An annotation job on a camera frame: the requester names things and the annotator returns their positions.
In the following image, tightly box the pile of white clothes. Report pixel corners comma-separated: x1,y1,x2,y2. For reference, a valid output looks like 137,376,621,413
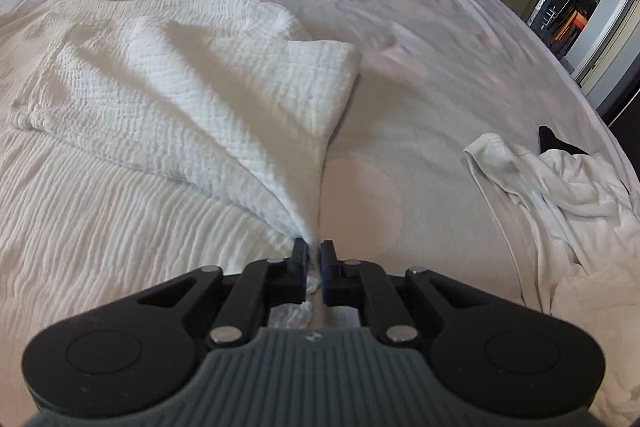
464,133,639,426

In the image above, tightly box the pink dotted grey bedsheet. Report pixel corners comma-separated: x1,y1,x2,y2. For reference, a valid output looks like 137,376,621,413
1,0,638,300

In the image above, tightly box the black sock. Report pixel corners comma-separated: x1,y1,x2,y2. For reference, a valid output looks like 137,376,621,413
538,126,587,155

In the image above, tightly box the white crinkle muslin garment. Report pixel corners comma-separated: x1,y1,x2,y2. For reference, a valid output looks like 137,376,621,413
1,0,361,426

